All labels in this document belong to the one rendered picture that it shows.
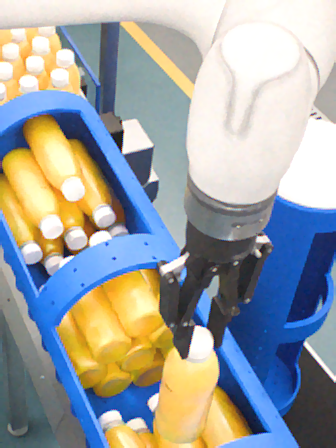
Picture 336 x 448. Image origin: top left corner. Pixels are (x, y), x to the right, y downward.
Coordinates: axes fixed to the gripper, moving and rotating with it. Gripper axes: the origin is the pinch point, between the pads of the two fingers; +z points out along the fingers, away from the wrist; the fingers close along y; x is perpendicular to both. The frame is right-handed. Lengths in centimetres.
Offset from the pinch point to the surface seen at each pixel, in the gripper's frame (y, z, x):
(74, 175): 7, 30, 57
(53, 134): 6, 28, 67
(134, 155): 36, 63, 90
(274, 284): 52, 70, 47
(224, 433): 9.3, 32.9, 0.8
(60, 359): -8.7, 34.8, 23.3
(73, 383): -8.6, 34.1, 17.9
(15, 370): -2, 113, 73
